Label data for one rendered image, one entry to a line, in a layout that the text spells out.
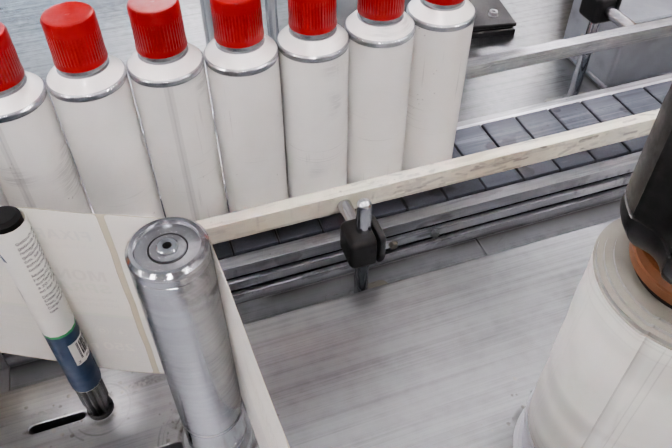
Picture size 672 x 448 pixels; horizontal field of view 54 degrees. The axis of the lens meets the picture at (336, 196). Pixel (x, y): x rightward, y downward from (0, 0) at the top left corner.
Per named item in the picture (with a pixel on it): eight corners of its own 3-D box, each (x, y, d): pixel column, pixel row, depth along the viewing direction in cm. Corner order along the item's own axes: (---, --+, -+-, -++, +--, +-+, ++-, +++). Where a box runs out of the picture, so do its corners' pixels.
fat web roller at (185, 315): (190, 481, 41) (120, 297, 28) (177, 415, 44) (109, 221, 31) (261, 457, 42) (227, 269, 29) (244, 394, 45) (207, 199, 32)
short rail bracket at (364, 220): (349, 318, 55) (352, 219, 47) (338, 291, 57) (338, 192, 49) (385, 307, 56) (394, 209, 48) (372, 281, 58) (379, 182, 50)
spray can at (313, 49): (296, 224, 56) (282, 3, 42) (281, 184, 60) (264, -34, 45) (354, 211, 57) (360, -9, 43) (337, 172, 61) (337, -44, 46)
